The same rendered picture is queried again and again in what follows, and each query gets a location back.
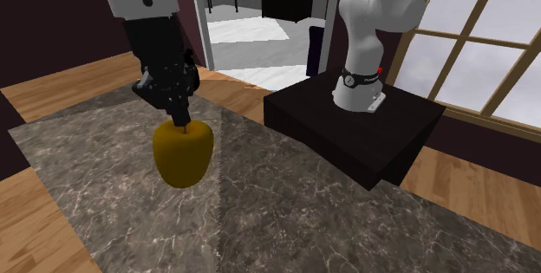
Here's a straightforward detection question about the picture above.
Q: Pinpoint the dark maroon door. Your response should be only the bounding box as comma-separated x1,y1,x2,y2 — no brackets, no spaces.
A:
170,0,209,69

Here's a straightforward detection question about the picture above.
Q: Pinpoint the black robot stand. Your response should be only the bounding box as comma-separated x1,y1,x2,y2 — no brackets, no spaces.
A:
263,68,447,192

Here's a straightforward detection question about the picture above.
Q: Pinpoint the wooden frame window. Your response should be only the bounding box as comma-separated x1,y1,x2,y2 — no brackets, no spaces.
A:
383,0,541,145

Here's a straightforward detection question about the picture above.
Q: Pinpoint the yellow apple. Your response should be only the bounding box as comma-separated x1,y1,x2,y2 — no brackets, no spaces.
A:
152,119,215,190

